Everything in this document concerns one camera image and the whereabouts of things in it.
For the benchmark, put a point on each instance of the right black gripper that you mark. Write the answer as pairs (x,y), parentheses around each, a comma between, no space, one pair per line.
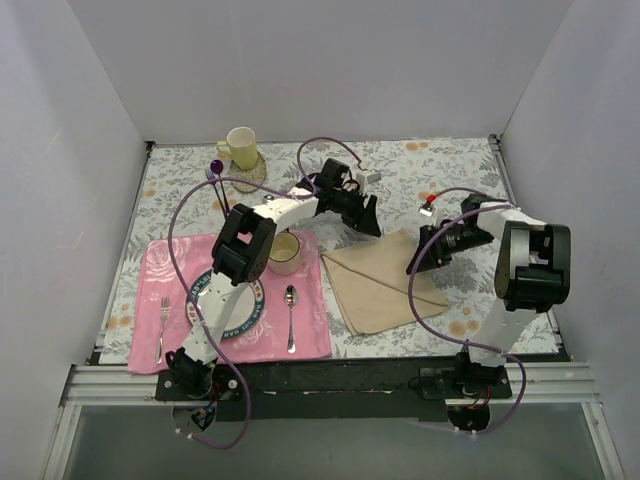
(433,245)

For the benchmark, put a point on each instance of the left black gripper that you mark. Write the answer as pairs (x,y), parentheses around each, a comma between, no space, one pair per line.
(360,213)

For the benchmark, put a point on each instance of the beige linen napkin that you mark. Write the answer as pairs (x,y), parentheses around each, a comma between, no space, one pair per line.
(370,282)

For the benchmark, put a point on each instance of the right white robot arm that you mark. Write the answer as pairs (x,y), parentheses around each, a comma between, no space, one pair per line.
(532,274)

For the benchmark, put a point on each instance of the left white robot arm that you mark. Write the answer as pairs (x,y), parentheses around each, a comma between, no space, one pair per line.
(240,256)

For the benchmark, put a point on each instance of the floral tablecloth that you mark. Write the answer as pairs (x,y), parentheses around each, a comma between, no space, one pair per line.
(172,199)

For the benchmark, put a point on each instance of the cream mug dark rim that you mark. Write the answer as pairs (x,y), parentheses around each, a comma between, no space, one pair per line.
(285,254)

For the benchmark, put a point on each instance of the woven round coaster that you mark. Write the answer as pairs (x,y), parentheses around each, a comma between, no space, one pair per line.
(247,180)

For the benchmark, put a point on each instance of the silver spoon on placemat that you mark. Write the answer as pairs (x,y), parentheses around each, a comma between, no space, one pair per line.
(291,299)

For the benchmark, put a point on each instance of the yellow mug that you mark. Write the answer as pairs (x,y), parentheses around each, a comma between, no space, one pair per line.
(239,146)

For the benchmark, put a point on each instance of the pink floral placemat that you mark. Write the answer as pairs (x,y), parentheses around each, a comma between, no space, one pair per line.
(265,342)

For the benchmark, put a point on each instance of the purple plastic spoon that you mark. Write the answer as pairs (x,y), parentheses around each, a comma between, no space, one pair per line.
(217,168)

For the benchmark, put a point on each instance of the white plate teal rim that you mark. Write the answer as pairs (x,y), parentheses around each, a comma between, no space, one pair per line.
(247,312)

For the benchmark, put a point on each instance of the purple plastic fork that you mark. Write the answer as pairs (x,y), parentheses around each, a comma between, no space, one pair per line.
(211,176)

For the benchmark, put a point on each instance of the silver fork on placemat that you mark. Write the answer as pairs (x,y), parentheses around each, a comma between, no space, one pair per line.
(165,309)

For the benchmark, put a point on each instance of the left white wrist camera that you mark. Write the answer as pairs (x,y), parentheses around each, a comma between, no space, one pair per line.
(365,179)

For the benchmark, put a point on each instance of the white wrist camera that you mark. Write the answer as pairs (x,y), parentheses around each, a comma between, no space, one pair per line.
(365,179)
(430,211)

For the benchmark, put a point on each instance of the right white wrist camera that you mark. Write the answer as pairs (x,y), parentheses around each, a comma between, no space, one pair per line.
(430,211)

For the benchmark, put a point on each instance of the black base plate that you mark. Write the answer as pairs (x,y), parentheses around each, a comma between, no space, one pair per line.
(400,388)

